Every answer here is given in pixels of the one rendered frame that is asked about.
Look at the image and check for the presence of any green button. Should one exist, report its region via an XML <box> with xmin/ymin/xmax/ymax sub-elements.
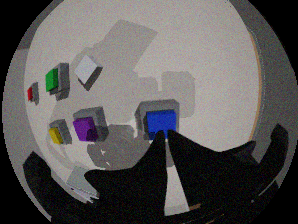
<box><xmin>45</xmin><ymin>63</ymin><xmax>71</xmax><ymax>95</ymax></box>

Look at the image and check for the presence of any red button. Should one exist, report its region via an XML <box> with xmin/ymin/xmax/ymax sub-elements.
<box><xmin>27</xmin><ymin>83</ymin><xmax>40</xmax><ymax>103</ymax></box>

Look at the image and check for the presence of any blue button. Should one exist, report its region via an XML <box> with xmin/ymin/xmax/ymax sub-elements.
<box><xmin>140</xmin><ymin>99</ymin><xmax>180</xmax><ymax>140</ymax></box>

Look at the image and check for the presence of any purple button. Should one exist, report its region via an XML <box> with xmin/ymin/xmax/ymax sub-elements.
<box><xmin>73</xmin><ymin>107</ymin><xmax>109</xmax><ymax>143</ymax></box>

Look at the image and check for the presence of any yellow button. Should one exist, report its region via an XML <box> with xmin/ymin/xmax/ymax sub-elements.
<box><xmin>48</xmin><ymin>119</ymin><xmax>72</xmax><ymax>145</ymax></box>

